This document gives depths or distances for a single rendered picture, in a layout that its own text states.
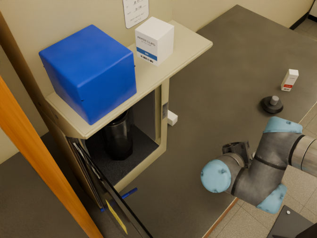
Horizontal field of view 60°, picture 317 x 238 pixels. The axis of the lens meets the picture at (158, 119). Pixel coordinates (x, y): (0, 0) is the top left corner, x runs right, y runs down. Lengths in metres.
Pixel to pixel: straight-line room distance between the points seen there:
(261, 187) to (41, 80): 0.51
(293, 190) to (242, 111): 1.12
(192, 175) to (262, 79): 0.61
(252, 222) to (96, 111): 1.72
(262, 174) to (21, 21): 0.56
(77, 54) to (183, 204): 0.69
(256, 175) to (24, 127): 0.50
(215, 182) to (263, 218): 1.39
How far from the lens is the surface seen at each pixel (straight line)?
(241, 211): 2.04
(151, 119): 0.90
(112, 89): 0.42
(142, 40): 0.51
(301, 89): 1.41
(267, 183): 0.69
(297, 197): 2.21
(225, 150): 0.83
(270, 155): 0.67
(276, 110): 1.23
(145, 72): 0.51
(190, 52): 0.55
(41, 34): 0.45
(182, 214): 0.97
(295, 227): 2.11
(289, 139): 0.66
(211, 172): 0.69
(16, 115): 0.38
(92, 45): 0.43
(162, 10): 0.60
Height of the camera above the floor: 1.86
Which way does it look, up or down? 53 degrees down
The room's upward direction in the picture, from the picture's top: straight up
